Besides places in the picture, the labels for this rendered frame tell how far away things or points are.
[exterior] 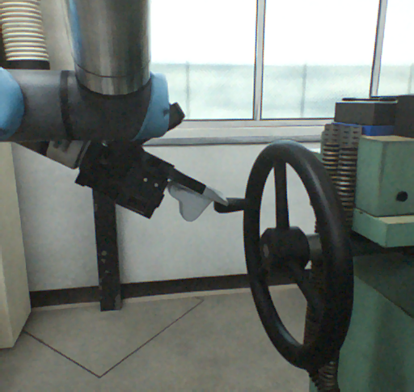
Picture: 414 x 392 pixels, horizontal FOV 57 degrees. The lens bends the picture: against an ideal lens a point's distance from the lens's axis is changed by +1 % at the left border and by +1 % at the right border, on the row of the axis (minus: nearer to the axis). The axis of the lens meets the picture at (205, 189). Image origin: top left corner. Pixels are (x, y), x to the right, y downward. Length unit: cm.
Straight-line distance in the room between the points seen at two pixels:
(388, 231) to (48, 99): 39
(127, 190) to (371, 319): 44
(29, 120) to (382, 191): 39
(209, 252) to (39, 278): 83
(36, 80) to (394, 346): 59
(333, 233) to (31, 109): 32
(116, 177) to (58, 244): 143
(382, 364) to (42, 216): 156
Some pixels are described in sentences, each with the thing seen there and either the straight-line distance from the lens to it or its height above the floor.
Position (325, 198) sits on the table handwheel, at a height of 91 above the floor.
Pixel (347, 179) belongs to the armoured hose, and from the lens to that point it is 50.
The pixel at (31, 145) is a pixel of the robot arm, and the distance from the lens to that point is 54.
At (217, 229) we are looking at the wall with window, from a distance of 193.
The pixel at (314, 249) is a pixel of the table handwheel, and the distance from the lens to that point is 52.
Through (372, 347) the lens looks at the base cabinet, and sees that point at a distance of 72.
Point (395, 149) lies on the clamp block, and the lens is 48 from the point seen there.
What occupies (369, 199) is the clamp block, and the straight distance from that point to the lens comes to 49.
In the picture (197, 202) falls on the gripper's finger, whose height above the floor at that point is 86.
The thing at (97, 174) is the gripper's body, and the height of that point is 91.
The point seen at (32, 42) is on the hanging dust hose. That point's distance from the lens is 166.
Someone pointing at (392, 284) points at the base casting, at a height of 74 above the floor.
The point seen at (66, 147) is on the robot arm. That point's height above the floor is 94.
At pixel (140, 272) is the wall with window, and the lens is 198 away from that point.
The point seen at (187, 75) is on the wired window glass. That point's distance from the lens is 187.
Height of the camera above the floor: 101
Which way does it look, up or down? 14 degrees down
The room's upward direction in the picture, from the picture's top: straight up
